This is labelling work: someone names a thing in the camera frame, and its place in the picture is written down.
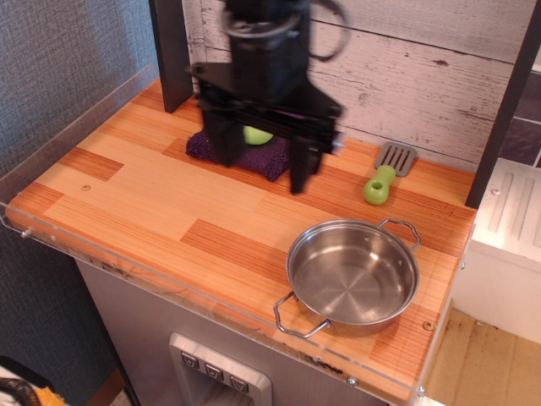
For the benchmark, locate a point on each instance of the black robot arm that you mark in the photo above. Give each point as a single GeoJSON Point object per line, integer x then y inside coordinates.
{"type": "Point", "coordinates": [266, 87]}

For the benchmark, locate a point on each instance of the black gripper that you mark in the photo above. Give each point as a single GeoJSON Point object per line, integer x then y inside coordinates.
{"type": "Point", "coordinates": [265, 85]}

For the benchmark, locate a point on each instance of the purple folded towel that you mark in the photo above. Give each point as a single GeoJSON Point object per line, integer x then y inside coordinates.
{"type": "Point", "coordinates": [270, 160]}

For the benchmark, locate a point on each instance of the dark left shelf post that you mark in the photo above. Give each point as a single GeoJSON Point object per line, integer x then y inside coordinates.
{"type": "Point", "coordinates": [172, 51]}

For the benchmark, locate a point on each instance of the stainless steel pot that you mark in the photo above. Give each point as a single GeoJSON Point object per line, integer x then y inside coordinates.
{"type": "Point", "coordinates": [357, 277]}

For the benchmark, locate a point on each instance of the white toy cabinet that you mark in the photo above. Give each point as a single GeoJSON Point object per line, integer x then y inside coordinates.
{"type": "Point", "coordinates": [499, 277]}

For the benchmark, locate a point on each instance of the clear acrylic table guard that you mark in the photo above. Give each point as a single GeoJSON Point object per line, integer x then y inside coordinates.
{"type": "Point", "coordinates": [128, 199]}

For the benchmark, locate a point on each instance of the dark right shelf post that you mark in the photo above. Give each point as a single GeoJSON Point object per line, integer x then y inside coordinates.
{"type": "Point", "coordinates": [513, 92]}

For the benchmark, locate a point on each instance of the green handled grey spatula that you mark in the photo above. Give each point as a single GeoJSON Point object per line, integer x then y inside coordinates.
{"type": "Point", "coordinates": [394, 160]}

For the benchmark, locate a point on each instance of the silver toy fridge dispenser panel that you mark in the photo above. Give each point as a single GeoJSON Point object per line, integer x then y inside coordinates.
{"type": "Point", "coordinates": [207, 377]}

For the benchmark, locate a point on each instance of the green toy pear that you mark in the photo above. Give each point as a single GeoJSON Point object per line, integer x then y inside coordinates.
{"type": "Point", "coordinates": [254, 136]}

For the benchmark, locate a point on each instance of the dark shelf post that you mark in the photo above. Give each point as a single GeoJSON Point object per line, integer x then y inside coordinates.
{"type": "Point", "coordinates": [172, 51]}
{"type": "Point", "coordinates": [513, 92]}

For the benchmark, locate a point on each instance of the orange black object corner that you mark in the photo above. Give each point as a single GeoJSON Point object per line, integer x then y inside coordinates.
{"type": "Point", "coordinates": [18, 392]}

